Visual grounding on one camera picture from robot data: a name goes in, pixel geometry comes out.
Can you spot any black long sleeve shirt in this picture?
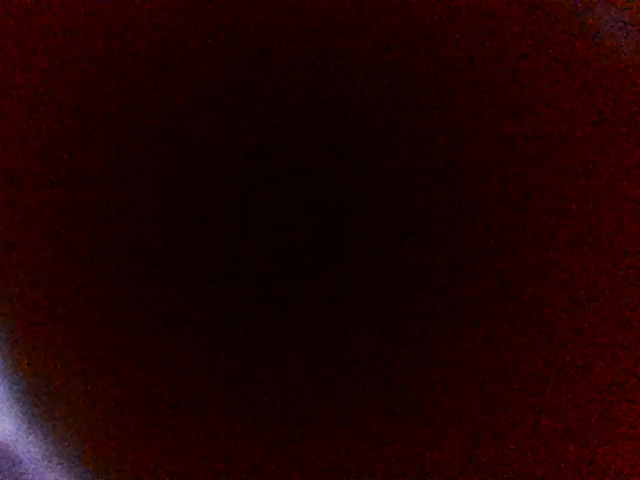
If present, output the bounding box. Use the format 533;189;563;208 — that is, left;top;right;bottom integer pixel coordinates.
1;1;639;479

